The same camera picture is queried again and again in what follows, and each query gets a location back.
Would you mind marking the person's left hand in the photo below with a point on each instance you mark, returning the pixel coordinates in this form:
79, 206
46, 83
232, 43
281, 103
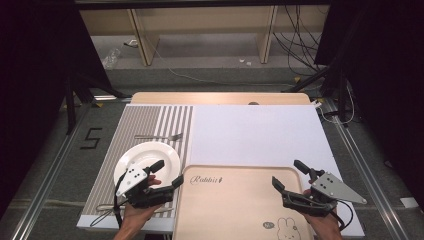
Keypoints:
136, 216

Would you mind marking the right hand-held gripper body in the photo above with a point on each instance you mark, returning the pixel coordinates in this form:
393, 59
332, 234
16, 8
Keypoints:
335, 188

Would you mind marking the white tape piece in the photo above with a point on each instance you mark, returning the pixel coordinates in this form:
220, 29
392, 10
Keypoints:
409, 202

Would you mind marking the clear plastic bag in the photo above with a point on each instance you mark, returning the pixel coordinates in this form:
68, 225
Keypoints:
111, 58

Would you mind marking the person's right hand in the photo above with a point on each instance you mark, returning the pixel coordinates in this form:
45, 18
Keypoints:
321, 226

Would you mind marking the black curtain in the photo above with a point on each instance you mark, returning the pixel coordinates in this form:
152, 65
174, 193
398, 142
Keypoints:
383, 83
33, 83

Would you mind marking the white round plate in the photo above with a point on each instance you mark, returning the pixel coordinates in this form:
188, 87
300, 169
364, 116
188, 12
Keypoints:
150, 155

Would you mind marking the light wooden desk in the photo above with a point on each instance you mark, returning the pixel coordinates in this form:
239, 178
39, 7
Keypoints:
206, 20

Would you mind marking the light wooden table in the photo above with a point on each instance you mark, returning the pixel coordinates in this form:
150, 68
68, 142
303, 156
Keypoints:
216, 98

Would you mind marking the white board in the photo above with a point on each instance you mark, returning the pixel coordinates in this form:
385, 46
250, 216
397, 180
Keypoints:
253, 133

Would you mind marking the grey striped placemat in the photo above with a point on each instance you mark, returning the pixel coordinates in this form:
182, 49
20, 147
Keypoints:
140, 120

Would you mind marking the aluminium floor rail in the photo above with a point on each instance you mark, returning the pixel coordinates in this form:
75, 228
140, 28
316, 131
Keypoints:
363, 166
57, 168

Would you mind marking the silver fork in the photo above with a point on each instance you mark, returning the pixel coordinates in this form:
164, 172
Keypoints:
156, 136

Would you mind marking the beige tray with rabbit print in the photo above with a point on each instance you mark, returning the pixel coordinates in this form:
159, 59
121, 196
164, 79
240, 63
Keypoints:
233, 206

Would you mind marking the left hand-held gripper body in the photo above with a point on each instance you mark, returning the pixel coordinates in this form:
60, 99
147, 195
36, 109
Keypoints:
131, 178

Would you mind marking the black metal stand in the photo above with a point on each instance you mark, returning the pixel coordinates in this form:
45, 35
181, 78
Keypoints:
341, 96
70, 106

